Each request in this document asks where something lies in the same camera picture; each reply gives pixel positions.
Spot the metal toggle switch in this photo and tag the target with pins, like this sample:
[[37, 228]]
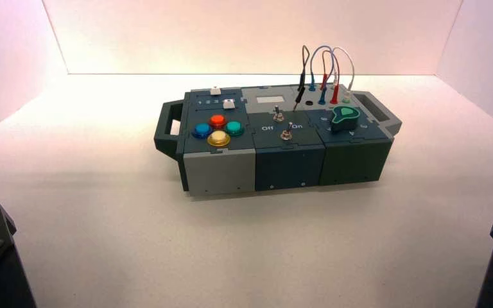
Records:
[[287, 136], [278, 115]]

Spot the white rectangular display window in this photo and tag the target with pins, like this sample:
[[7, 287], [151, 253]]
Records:
[[268, 100]]

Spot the red round push button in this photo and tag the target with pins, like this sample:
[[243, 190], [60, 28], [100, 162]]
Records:
[[218, 121]]

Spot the yellow round push button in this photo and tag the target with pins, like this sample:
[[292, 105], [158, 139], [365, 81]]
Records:
[[219, 138]]

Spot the plain white slider key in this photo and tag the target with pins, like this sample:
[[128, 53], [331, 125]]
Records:
[[215, 90]]

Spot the green rotary knob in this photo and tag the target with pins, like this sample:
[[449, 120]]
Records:
[[344, 121]]

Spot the white slider key blue arrow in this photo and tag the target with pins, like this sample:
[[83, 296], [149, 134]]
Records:
[[228, 104]]

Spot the blue round push button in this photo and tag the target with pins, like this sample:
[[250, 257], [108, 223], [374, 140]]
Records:
[[202, 130]]

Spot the green round push button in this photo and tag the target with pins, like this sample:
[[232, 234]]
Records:
[[233, 127]]

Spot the blue grey modular task box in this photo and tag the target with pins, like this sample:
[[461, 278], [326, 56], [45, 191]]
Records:
[[216, 170]]

